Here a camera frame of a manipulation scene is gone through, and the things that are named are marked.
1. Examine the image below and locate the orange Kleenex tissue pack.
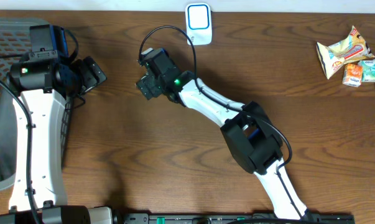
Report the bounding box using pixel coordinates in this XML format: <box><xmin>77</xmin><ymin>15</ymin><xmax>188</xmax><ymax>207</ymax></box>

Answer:
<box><xmin>342</xmin><ymin>63</ymin><xmax>363</xmax><ymax>87</ymax></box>

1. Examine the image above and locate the yellow wet wipes pack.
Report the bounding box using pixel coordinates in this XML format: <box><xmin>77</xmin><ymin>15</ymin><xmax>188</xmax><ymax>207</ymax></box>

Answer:
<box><xmin>315</xmin><ymin>26</ymin><xmax>375</xmax><ymax>80</ymax></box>

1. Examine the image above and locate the green Kleenex tissue pack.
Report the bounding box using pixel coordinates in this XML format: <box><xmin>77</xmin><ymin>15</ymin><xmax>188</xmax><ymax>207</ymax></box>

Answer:
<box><xmin>358</xmin><ymin>60</ymin><xmax>375</xmax><ymax>83</ymax></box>

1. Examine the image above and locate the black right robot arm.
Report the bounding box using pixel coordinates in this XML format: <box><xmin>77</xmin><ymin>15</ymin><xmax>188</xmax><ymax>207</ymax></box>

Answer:
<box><xmin>136</xmin><ymin>48</ymin><xmax>307</xmax><ymax>220</ymax></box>

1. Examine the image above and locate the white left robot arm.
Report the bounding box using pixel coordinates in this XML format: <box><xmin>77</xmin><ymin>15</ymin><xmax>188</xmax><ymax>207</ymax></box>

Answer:
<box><xmin>0</xmin><ymin>24</ymin><xmax>119</xmax><ymax>223</ymax></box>

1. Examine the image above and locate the dark grey plastic basket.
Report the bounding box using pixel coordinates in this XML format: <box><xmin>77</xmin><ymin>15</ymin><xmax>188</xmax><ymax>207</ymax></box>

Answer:
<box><xmin>0</xmin><ymin>17</ymin><xmax>75</xmax><ymax>192</ymax></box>

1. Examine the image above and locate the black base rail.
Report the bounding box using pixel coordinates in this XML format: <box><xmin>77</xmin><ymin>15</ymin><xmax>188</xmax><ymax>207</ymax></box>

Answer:
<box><xmin>122</xmin><ymin>213</ymin><xmax>356</xmax><ymax>224</ymax></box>

